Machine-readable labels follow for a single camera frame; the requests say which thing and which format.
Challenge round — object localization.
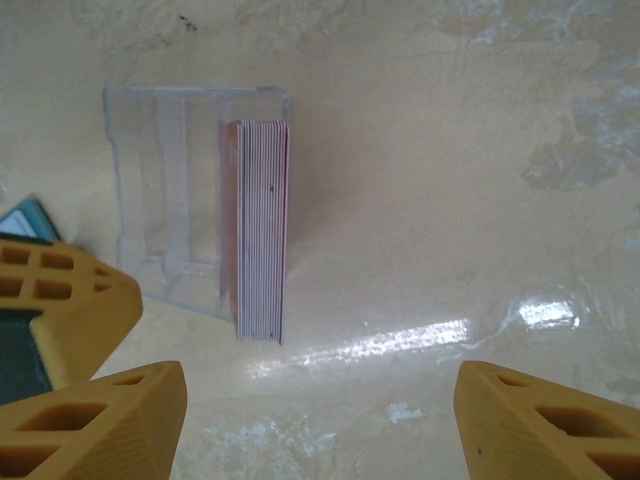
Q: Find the stack of red credit cards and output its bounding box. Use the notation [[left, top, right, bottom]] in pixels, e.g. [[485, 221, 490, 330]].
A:
[[217, 118, 291, 346]]

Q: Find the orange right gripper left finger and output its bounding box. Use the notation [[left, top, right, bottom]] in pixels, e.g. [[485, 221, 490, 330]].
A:
[[0, 360, 189, 480]]

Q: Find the teal leather card holder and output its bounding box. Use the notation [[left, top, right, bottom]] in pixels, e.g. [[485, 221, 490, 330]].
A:
[[0, 197, 62, 245]]

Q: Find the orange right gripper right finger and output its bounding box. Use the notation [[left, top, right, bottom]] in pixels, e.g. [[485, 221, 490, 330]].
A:
[[458, 360, 640, 480]]

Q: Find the clear plastic card box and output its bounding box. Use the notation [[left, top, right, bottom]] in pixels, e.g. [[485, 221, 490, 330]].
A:
[[103, 85, 293, 321]]

